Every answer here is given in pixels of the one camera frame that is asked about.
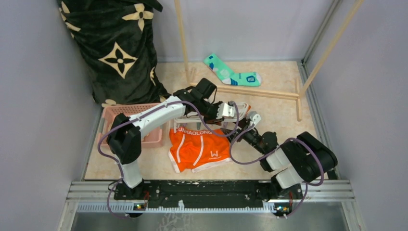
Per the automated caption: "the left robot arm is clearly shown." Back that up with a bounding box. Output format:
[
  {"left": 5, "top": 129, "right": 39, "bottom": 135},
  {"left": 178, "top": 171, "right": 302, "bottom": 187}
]
[{"left": 105, "top": 78, "right": 237, "bottom": 199}]

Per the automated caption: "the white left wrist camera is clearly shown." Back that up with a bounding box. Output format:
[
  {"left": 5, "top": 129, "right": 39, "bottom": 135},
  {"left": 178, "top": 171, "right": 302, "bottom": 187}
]
[{"left": 217, "top": 103, "right": 237, "bottom": 118}]

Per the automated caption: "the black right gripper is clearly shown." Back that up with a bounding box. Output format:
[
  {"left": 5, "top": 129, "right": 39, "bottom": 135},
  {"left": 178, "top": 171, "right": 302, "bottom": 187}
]
[{"left": 221, "top": 116, "right": 267, "bottom": 154}]

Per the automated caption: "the pink plastic basket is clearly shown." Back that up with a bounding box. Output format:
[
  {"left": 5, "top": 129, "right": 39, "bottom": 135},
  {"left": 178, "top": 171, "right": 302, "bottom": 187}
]
[{"left": 95, "top": 103, "right": 163, "bottom": 148}]

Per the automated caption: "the orange underwear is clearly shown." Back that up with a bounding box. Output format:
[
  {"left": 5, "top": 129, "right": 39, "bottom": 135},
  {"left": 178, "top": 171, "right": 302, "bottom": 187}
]
[{"left": 168, "top": 127, "right": 232, "bottom": 173}]

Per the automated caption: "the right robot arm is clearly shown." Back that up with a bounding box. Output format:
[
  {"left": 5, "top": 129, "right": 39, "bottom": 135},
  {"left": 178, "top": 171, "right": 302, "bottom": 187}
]
[{"left": 237, "top": 128, "right": 338, "bottom": 198}]

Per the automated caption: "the white multi-clip hanger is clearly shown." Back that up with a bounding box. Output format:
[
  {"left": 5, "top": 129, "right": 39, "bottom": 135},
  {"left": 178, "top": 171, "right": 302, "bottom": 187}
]
[{"left": 173, "top": 103, "right": 251, "bottom": 128}]

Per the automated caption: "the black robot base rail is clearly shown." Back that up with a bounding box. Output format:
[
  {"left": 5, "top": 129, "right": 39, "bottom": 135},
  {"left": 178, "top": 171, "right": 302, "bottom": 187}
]
[{"left": 114, "top": 180, "right": 303, "bottom": 209}]

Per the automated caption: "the wooden drying rack frame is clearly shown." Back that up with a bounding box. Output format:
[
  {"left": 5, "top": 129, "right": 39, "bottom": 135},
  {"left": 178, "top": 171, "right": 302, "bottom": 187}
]
[{"left": 174, "top": 0, "right": 364, "bottom": 121}]

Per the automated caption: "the black floral blanket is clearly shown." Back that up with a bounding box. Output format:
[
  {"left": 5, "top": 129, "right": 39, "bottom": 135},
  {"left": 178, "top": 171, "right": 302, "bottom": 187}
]
[{"left": 57, "top": 0, "right": 169, "bottom": 107}]

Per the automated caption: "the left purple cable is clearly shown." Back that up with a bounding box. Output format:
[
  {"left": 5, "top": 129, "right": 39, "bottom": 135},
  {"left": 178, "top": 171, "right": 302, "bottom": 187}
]
[{"left": 97, "top": 100, "right": 240, "bottom": 220}]

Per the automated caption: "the green blue patterned sock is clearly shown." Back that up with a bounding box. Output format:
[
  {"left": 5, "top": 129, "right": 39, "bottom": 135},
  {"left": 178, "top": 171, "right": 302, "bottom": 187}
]
[{"left": 203, "top": 53, "right": 262, "bottom": 87}]

